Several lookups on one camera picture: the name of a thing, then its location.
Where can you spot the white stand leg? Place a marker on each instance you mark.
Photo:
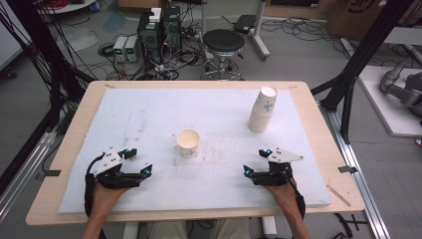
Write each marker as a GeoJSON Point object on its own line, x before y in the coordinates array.
{"type": "Point", "coordinates": [259, 36]}

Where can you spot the black round stool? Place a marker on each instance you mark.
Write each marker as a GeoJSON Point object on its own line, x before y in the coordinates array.
{"type": "Point", "coordinates": [223, 40]}

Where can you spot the black tape piece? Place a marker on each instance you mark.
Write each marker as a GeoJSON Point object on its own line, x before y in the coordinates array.
{"type": "Point", "coordinates": [49, 173]}
{"type": "Point", "coordinates": [347, 169]}

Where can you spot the grey power supply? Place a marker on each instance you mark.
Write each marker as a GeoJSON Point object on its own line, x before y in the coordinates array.
{"type": "Point", "coordinates": [119, 49]}
{"type": "Point", "coordinates": [132, 49]}

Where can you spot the person's left leg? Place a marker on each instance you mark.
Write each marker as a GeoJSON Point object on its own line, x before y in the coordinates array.
{"type": "Point", "coordinates": [169, 231]}

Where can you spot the black metal frame post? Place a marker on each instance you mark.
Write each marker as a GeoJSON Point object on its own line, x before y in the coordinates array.
{"type": "Point", "coordinates": [365, 46]}
{"type": "Point", "coordinates": [43, 49]}

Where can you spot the person's left hand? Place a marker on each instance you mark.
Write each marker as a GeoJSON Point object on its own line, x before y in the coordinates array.
{"type": "Point", "coordinates": [104, 199]}

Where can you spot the blue tape roll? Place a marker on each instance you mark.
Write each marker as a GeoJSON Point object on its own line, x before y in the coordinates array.
{"type": "Point", "coordinates": [95, 6]}

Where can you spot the person's leg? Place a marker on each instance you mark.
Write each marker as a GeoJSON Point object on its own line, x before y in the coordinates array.
{"type": "Point", "coordinates": [169, 231]}
{"type": "Point", "coordinates": [230, 229]}

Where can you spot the white box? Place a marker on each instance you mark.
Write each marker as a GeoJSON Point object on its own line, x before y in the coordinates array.
{"type": "Point", "coordinates": [155, 15]}

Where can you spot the person's right hand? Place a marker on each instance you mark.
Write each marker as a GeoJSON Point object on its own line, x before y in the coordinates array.
{"type": "Point", "coordinates": [287, 195]}

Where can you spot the stack of nested paper cups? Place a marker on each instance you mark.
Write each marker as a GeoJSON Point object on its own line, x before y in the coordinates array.
{"type": "Point", "coordinates": [262, 113]}

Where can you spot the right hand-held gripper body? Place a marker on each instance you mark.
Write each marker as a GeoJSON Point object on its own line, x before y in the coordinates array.
{"type": "Point", "coordinates": [283, 156]}

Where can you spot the aluminium rail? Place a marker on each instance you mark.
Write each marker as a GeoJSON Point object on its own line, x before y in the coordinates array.
{"type": "Point", "coordinates": [23, 169]}
{"type": "Point", "coordinates": [358, 179]}

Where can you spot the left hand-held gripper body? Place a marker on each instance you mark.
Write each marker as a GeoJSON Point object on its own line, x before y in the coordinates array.
{"type": "Point", "coordinates": [107, 162]}

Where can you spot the cardboard box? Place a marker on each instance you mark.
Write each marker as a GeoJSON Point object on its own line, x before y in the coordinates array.
{"type": "Point", "coordinates": [345, 16]}

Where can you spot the person's right leg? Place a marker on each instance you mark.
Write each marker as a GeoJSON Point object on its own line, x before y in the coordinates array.
{"type": "Point", "coordinates": [230, 229]}

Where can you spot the white platform board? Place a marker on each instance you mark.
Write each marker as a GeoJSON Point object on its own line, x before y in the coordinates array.
{"type": "Point", "coordinates": [391, 116]}

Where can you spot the white foam mat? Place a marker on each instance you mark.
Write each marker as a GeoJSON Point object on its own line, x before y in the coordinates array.
{"type": "Point", "coordinates": [149, 113]}

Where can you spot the thin wooden stick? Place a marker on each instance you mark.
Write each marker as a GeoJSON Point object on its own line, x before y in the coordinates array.
{"type": "Point", "coordinates": [338, 195]}

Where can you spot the black computer tower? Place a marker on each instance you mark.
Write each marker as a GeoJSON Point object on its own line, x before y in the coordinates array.
{"type": "Point", "coordinates": [171, 28]}
{"type": "Point", "coordinates": [149, 36]}

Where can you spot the white table leg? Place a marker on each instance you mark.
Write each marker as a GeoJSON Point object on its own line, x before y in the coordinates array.
{"type": "Point", "coordinates": [269, 227]}

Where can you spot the black flat device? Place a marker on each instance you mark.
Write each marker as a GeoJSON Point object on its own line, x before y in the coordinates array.
{"type": "Point", "coordinates": [245, 24]}

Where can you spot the printed white paper cup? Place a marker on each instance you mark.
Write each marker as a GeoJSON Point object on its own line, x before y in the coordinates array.
{"type": "Point", "coordinates": [188, 147]}

